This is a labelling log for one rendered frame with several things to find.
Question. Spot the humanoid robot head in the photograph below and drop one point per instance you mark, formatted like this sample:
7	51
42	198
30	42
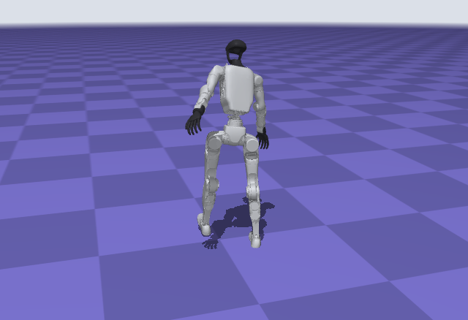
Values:
237	47

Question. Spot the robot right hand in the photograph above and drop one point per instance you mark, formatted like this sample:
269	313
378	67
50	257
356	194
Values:
263	136

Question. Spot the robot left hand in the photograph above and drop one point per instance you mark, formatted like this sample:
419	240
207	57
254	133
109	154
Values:
195	120

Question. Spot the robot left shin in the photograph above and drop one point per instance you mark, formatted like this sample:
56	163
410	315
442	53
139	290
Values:
208	201

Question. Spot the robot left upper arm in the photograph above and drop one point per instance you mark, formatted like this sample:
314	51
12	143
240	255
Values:
213	77

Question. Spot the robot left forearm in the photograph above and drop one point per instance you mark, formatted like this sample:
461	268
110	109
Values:
204	97

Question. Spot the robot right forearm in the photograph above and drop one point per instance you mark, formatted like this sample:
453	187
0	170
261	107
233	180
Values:
260	120

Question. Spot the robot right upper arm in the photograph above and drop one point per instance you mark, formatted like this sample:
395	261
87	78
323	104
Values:
258	93

